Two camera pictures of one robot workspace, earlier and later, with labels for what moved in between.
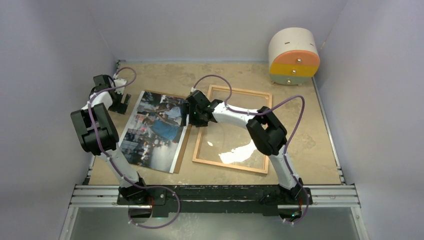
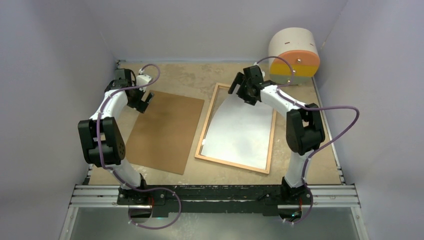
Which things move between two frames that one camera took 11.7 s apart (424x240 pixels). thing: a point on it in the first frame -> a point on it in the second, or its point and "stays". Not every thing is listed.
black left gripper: [120, 107] -> [142, 104]
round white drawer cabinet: [294, 58] stays
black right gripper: [188, 107] -> [239, 80]
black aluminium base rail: [215, 199] stays
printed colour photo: [154, 137] -> [238, 132]
